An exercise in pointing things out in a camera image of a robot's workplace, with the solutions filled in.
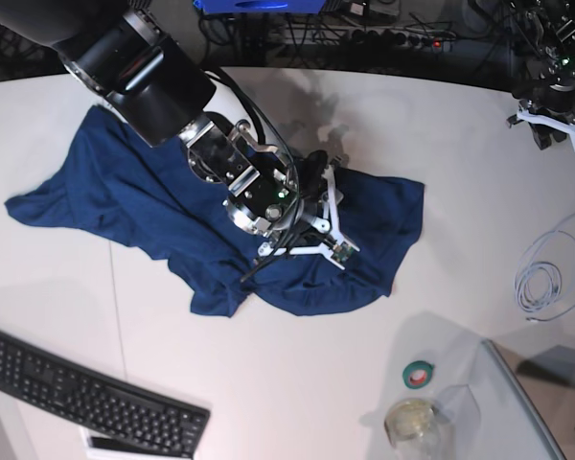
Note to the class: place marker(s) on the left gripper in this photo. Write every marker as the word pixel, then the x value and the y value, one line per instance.
pixel 553 102

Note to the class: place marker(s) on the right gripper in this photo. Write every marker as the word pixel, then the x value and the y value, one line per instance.
pixel 310 208

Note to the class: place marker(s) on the dark blue t-shirt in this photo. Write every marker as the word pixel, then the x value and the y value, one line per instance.
pixel 113 185

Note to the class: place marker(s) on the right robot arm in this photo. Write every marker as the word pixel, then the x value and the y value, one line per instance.
pixel 120 53

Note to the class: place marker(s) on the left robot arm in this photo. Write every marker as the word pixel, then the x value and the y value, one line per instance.
pixel 548 30

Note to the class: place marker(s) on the green tape roll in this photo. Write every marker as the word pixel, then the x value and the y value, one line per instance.
pixel 417 374

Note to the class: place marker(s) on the clear glass jar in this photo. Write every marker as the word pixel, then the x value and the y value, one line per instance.
pixel 413 430

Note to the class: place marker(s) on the blue box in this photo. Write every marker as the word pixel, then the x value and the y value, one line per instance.
pixel 260 6

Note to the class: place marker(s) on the black computer keyboard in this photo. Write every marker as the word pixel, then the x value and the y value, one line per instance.
pixel 123 414

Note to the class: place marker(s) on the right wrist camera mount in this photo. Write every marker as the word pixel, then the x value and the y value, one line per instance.
pixel 336 247

